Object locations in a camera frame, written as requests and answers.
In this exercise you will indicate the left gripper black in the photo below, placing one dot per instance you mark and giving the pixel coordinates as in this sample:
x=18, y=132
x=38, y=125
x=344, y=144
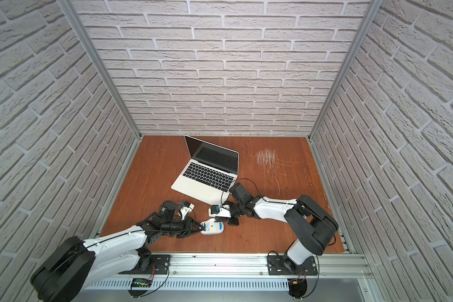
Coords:
x=189, y=226

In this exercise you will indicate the white wireless mouse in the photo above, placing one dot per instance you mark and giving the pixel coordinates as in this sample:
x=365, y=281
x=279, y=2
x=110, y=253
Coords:
x=212, y=227

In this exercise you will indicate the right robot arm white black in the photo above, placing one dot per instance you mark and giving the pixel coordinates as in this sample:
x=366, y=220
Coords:
x=313, y=226

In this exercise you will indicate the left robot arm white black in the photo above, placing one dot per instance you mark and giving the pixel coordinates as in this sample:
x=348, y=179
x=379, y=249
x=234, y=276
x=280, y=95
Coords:
x=77, y=264

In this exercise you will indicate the silver open laptop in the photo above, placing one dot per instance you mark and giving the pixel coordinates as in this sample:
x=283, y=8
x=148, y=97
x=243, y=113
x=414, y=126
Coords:
x=211, y=171

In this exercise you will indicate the green circuit board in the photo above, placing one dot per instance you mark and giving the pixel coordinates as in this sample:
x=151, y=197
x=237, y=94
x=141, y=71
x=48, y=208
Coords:
x=141, y=283

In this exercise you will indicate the black round connector board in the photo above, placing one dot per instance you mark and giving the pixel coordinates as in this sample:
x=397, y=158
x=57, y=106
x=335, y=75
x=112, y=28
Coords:
x=297, y=288

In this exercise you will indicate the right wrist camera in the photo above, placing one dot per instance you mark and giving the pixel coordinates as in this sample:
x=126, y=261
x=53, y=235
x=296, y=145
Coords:
x=219, y=211

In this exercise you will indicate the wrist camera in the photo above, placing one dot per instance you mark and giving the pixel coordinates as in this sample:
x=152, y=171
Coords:
x=185, y=209
x=219, y=211

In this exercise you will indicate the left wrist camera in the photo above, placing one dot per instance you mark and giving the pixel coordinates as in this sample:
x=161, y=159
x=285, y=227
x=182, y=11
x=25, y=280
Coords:
x=185, y=209

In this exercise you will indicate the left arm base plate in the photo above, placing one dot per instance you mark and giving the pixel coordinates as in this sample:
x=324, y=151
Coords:
x=155, y=263

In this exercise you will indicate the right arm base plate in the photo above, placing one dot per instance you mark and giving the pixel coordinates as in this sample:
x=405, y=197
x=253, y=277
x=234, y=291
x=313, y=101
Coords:
x=280, y=265

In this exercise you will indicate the aluminium front rail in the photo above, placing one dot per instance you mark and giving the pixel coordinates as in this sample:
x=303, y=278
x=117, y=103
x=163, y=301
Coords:
x=218, y=265

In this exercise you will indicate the left aluminium corner post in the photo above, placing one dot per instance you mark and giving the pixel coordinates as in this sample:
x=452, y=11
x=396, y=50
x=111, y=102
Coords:
x=74, y=19

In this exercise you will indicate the aluminium corner post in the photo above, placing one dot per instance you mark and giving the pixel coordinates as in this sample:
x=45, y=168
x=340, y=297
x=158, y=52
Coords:
x=371, y=13
x=74, y=19

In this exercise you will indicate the right aluminium corner post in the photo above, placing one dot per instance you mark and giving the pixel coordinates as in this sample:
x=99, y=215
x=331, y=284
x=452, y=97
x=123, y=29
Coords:
x=371, y=13

